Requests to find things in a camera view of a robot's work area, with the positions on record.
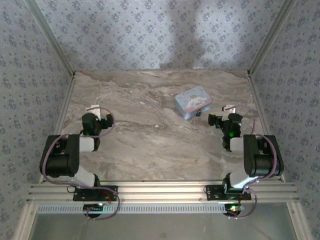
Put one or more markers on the small blue padlock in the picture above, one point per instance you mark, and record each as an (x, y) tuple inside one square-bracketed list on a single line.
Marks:
[(198, 113)]

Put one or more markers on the light blue cartoon tin box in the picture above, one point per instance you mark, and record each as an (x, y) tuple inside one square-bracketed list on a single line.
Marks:
[(192, 101)]

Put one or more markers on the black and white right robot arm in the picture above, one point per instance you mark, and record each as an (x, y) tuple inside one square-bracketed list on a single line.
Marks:
[(262, 162)]

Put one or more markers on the black controller board with LED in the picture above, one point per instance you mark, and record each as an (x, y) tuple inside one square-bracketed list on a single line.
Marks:
[(93, 207), (233, 208)]

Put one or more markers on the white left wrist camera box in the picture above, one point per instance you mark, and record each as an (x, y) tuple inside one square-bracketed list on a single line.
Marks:
[(93, 109)]

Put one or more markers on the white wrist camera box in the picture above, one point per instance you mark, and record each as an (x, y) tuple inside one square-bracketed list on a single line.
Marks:
[(93, 109), (228, 108)]

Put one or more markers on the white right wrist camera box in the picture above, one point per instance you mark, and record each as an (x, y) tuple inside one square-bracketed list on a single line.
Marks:
[(228, 108)]

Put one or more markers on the aluminium side rail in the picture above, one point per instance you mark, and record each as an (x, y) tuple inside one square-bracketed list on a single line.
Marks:
[(261, 117), (63, 120)]

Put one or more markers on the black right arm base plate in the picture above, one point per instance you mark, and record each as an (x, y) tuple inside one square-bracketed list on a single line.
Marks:
[(215, 193)]

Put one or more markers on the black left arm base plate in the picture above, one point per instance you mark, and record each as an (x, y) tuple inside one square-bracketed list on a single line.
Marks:
[(80, 196)]

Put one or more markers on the long aluminium mounting rail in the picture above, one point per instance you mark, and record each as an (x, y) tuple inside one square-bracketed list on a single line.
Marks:
[(160, 192)]

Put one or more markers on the aluminium corner post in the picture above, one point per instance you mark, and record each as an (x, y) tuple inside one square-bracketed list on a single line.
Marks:
[(53, 40), (271, 37)]

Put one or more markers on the aluminium frame leg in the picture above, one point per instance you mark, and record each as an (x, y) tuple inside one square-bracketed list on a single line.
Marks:
[(298, 222), (26, 222)]

